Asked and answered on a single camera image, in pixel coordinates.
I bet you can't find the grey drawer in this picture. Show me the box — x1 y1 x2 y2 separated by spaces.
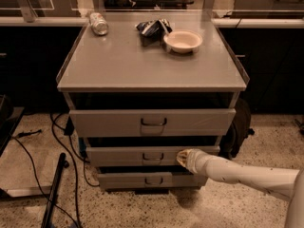
86 136 219 167
69 109 236 138
97 165 207 190

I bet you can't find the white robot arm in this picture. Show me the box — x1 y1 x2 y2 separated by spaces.
177 149 304 228

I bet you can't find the grey bottom drawer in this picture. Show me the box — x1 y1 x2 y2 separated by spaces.
97 165 207 190

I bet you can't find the grey top drawer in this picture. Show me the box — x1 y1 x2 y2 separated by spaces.
69 109 236 138

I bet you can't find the grey drawer cabinet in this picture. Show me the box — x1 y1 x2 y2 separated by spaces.
55 10 250 150

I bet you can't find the black bag behind cabinet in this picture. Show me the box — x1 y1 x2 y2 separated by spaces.
218 98 255 160

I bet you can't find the white bowl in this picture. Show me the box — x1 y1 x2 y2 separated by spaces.
163 29 202 54

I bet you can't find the black pole stand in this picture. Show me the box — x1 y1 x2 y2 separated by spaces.
41 153 66 228

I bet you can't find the blue white chip bag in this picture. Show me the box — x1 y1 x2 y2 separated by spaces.
135 19 172 37

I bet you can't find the silver soda can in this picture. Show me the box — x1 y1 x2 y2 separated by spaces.
89 12 108 36

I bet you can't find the black desk edge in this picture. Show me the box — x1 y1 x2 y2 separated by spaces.
0 95 25 156

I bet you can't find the black floor cable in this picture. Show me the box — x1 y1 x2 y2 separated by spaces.
12 112 101 228

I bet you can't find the white floor base plate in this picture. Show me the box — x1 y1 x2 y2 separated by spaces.
1 186 51 198

